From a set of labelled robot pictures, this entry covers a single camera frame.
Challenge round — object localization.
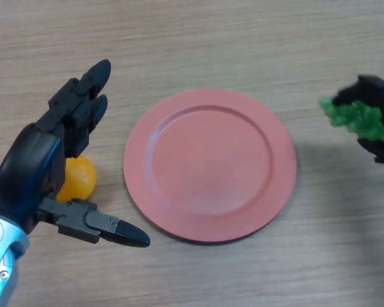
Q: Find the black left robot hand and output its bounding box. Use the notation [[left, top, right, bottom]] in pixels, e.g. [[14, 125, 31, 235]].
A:
[[0, 59, 151, 248]]

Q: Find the green grapes bunch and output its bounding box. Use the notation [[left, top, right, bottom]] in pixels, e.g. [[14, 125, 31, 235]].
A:
[[318, 95, 384, 144]]

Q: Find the pink round plate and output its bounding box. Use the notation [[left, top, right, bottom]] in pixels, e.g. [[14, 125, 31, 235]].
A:
[[123, 89, 298, 246]]

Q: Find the yellow orange pear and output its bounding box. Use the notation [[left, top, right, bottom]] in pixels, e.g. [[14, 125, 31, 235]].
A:
[[56, 155, 97, 203]]

